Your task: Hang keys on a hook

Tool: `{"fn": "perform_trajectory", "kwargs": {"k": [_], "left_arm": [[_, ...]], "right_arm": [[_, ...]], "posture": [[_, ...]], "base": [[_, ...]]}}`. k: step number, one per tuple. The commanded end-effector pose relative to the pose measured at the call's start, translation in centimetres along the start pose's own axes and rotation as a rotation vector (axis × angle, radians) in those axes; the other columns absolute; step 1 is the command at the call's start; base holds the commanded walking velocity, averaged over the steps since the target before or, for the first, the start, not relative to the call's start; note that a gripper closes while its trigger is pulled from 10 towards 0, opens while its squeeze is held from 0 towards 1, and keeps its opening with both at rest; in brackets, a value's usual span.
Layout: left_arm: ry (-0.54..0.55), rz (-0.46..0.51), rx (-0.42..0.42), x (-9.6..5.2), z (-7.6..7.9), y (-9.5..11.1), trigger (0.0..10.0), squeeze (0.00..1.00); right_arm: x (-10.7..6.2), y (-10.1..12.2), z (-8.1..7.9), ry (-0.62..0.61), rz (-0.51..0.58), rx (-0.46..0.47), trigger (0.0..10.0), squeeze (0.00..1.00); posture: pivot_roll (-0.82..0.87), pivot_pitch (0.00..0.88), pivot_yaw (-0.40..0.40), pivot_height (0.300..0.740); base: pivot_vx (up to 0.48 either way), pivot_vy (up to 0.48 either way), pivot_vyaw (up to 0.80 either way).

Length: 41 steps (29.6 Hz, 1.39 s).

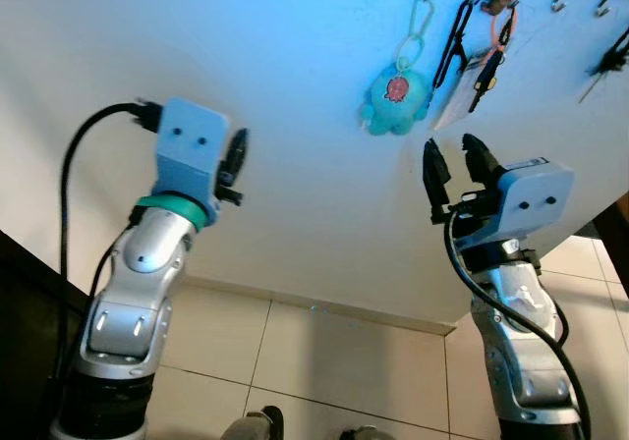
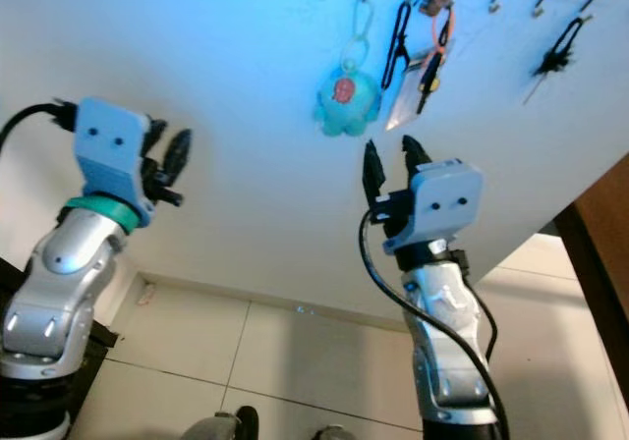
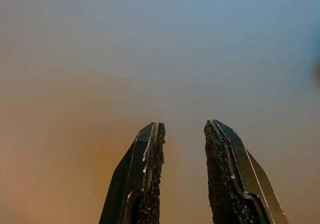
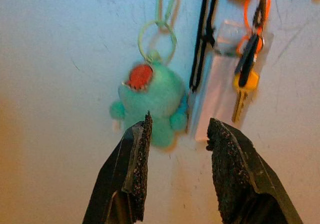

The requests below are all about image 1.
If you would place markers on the white tag card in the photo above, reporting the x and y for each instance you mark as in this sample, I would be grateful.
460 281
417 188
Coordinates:
454 106

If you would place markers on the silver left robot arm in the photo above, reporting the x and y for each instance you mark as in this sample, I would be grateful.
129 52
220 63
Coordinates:
138 293

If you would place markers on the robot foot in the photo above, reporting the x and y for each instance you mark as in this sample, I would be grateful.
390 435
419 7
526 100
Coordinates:
366 434
257 426

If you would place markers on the light grey right wrist camera mount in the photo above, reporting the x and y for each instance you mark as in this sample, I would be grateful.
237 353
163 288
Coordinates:
536 199

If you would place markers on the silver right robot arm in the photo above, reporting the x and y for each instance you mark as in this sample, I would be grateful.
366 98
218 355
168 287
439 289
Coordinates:
521 361

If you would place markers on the black carabiner key bunch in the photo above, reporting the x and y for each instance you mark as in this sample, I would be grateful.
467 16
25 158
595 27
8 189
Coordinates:
611 62

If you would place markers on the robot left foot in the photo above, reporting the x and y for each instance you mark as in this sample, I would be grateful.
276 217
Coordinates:
257 426

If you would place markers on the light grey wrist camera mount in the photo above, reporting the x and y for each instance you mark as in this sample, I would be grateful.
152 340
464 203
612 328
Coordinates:
192 150
536 199

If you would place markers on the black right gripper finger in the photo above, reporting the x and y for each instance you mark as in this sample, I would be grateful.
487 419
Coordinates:
482 163
437 180

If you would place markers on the light grey left wrist camera mount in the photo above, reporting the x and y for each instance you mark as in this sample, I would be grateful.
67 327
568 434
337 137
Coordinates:
192 150

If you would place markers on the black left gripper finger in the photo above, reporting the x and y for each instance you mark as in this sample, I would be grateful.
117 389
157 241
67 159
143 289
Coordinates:
238 155

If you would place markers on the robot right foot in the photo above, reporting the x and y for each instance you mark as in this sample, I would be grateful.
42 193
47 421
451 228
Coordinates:
366 434

